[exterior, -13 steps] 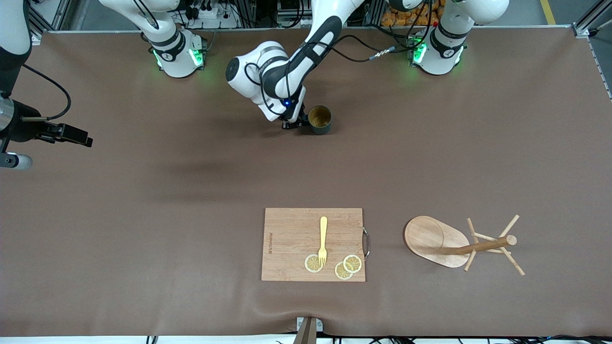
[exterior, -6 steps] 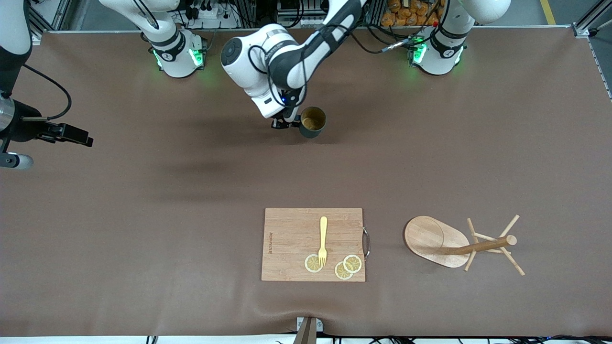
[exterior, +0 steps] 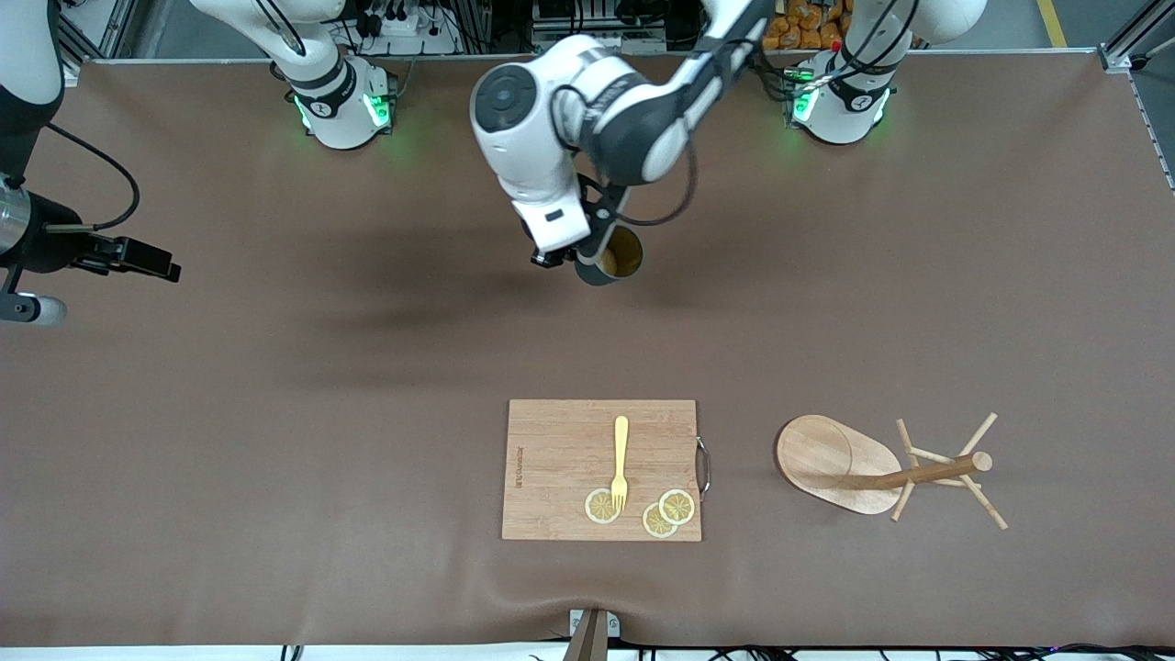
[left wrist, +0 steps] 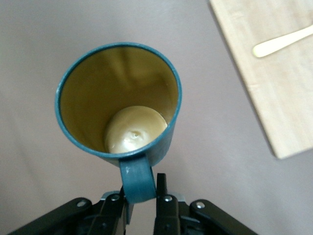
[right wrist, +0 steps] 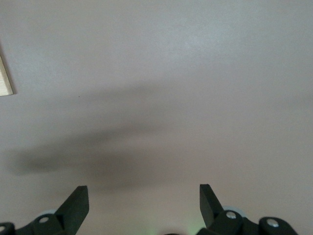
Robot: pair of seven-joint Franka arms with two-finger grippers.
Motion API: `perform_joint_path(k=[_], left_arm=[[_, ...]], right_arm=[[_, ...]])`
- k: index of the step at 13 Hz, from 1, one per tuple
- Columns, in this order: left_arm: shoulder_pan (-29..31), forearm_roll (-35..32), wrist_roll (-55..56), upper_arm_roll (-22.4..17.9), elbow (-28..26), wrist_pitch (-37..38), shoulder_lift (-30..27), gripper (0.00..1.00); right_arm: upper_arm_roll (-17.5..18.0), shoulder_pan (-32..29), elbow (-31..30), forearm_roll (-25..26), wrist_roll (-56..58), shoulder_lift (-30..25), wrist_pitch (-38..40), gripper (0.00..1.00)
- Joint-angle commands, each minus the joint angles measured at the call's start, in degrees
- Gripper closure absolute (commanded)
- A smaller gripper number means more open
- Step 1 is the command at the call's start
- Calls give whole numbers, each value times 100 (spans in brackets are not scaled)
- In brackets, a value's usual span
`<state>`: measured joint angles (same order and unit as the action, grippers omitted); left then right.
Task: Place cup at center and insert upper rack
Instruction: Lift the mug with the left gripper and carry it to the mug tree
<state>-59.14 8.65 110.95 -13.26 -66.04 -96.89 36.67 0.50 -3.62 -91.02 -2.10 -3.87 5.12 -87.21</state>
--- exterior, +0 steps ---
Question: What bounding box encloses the dark teal cup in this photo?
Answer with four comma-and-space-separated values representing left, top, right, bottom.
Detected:
574, 225, 644, 286

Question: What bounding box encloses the wooden cup rack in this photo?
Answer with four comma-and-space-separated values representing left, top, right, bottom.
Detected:
776, 413, 1009, 531

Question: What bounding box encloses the yellow plastic fork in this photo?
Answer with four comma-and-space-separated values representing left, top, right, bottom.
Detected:
610, 416, 631, 512

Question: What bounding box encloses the wooden cutting board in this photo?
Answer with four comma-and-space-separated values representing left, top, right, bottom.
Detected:
501, 399, 712, 543

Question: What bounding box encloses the orange snack bag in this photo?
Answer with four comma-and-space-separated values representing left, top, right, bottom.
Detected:
762, 0, 859, 51

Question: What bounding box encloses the white power strip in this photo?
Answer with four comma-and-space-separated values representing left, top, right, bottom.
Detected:
353, 0, 460, 56

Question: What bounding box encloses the brown table cover mat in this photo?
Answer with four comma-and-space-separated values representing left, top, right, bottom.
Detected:
0, 50, 1175, 648

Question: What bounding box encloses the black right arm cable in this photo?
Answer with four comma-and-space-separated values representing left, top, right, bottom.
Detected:
46, 124, 141, 230

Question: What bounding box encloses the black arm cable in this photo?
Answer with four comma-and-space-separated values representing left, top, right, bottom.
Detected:
551, 83, 699, 228
46, 124, 141, 230

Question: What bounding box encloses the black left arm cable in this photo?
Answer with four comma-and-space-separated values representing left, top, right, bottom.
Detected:
551, 83, 699, 228

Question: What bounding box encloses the aluminium frame profile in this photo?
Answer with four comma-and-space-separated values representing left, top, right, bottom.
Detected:
1099, 0, 1175, 74
55, 0, 139, 85

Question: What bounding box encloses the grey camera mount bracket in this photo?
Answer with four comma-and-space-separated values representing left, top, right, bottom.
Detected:
567, 608, 622, 661

